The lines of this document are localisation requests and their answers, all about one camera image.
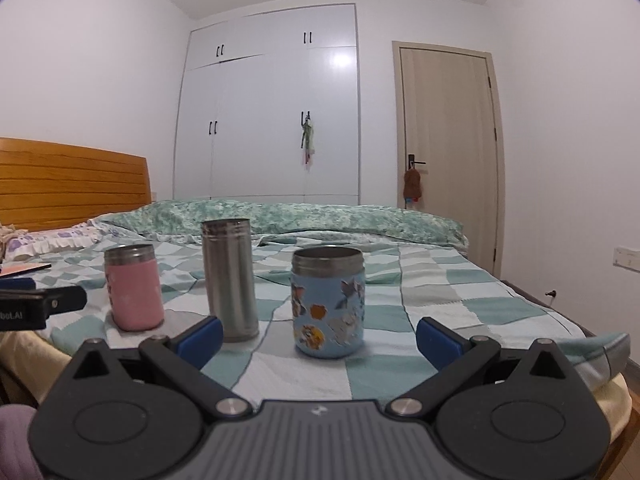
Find red flat book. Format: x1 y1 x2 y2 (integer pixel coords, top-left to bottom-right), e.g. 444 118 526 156
0 262 53 279

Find wooden headboard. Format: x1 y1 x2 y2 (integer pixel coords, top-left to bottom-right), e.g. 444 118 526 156
0 137 152 232

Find blue cartoon sticker cup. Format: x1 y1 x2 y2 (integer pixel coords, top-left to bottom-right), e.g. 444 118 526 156
291 246 366 359

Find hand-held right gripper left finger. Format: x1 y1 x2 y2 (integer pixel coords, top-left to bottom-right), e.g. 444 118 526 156
57 316 253 421

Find pink steel-rimmed cup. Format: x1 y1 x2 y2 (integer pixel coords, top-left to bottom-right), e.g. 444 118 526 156
104 244 166 332

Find purple floral ruffled pillow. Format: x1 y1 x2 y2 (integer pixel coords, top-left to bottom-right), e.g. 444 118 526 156
0 224 121 264

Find green floral quilt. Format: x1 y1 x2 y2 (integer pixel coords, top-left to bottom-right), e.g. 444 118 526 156
92 199 471 252

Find tall stainless steel cup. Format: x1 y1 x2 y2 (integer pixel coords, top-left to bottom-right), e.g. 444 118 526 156
201 218 260 343

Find white wall socket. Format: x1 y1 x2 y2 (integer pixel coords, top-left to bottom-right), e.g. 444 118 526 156
614 246 640 272

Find white wardrobe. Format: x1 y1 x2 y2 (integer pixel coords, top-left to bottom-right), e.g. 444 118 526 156
172 2 362 206

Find beige wooden door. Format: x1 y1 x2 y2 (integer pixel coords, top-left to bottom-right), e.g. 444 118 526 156
392 41 506 277

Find green hanging ornament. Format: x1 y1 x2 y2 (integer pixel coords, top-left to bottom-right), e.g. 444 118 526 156
299 119 316 166

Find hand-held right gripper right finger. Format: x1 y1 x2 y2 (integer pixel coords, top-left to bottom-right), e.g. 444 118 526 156
385 317 583 421

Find checkered teal bed sheet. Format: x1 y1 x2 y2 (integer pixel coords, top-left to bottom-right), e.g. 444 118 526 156
0 237 586 411

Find purple cloth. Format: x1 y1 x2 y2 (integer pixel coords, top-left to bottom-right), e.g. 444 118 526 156
0 404 45 480

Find brown plush toy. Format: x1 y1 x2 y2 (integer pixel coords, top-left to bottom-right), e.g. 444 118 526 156
403 167 425 207

